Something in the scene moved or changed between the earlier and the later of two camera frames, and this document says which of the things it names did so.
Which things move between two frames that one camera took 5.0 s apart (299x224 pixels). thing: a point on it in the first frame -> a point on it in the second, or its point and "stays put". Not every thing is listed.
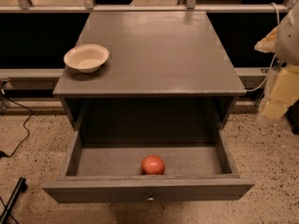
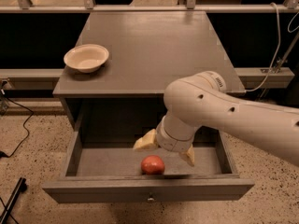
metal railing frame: x=21 y=5 stays put
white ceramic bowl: x=86 y=58 stays put
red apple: x=152 y=165 stays put
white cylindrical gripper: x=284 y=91 -> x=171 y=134
